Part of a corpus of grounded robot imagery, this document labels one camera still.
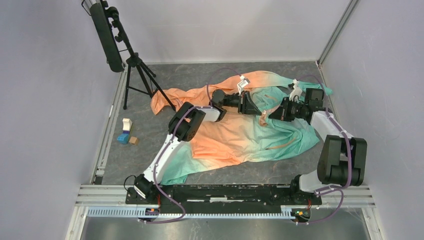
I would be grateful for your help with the orange and teal jacket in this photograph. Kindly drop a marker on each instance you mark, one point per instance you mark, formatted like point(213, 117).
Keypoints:
point(239, 138)

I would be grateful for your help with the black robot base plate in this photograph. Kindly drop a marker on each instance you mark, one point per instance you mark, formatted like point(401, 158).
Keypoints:
point(225, 199)

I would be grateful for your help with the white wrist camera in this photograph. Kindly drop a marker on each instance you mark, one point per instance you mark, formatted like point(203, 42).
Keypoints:
point(296, 91)
point(244, 81)

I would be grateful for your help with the brown wooden cube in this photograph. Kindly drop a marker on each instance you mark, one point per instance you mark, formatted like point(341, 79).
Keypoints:
point(133, 140)

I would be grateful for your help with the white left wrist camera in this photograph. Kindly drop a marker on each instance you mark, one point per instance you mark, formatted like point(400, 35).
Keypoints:
point(244, 81)

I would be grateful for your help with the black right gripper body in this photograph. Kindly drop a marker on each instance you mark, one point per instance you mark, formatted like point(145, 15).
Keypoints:
point(290, 109)

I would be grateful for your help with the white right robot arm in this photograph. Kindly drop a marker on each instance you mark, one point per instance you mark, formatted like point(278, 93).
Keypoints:
point(342, 159)

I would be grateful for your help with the aluminium frame rail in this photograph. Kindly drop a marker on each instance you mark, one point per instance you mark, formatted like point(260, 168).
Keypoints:
point(104, 147)

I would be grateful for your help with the blue wooden block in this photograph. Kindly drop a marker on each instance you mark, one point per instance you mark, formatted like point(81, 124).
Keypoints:
point(123, 138)

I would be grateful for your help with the white wooden block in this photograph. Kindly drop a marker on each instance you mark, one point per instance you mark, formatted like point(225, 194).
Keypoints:
point(126, 124)

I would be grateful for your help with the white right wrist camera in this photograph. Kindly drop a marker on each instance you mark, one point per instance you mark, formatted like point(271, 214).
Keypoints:
point(296, 91)

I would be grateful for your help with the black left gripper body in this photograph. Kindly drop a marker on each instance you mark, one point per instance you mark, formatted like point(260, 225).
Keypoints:
point(241, 103)

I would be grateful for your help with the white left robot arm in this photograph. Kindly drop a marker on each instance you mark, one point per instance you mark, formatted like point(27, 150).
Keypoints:
point(183, 127)

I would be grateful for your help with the black light panel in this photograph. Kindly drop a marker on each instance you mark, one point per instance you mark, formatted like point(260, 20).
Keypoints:
point(104, 31)

